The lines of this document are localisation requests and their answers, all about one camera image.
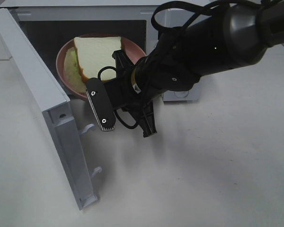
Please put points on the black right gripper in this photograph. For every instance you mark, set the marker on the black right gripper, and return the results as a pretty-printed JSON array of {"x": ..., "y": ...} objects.
[{"x": 137, "y": 83}]

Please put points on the round white door button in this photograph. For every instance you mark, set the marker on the round white door button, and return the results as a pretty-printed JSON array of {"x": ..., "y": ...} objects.
[{"x": 181, "y": 94}]

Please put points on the pink round plate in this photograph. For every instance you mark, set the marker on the pink round plate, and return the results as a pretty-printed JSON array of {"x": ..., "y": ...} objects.
[{"x": 68, "y": 71}]

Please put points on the sandwich with white bread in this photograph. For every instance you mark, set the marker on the sandwich with white bread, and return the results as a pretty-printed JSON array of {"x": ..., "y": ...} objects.
[{"x": 94, "y": 53}]

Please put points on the white microwave door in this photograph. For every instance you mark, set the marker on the white microwave door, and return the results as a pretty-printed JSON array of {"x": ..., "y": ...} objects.
[{"x": 54, "y": 104}]

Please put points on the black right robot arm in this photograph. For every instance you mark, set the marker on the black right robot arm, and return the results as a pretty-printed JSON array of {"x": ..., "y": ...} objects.
[{"x": 220, "y": 36}]

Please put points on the white microwave oven body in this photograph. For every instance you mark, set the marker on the white microwave oven body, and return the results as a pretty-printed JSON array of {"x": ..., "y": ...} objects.
[{"x": 49, "y": 24}]

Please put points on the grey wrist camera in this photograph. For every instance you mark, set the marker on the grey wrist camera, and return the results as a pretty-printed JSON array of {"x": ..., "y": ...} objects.
[{"x": 100, "y": 104}]

